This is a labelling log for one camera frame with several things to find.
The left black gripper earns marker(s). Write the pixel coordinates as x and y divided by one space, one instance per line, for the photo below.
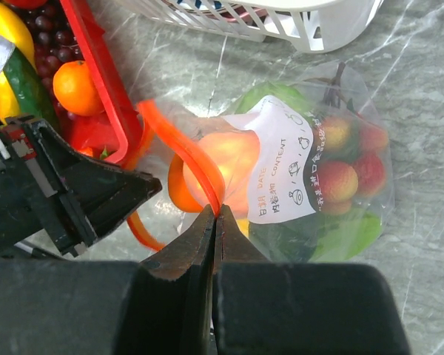
47 185

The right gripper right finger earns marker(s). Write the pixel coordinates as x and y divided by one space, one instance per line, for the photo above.
233 251

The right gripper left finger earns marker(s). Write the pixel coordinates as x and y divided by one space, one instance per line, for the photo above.
189 249

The peach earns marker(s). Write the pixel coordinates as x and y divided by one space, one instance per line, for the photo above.
235 153

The clear orange zip top bag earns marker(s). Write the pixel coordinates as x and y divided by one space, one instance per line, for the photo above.
190 179

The orange fruit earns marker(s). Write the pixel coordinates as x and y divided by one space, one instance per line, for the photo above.
75 90

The lychee bunch with leaves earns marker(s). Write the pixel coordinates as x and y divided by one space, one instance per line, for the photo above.
347 176

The small red pepper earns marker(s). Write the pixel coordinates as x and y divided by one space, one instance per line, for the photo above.
93 136

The green cucumber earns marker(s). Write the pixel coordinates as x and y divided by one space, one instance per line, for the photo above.
32 96

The red plastic tray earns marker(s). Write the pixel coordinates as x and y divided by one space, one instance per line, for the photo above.
123 118

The dark purple grape bunch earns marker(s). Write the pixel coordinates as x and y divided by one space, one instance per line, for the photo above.
54 41

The yellow banana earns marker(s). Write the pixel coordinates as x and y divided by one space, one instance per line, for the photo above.
14 35

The white plastic dish basket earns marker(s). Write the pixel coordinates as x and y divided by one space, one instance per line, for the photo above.
309 26

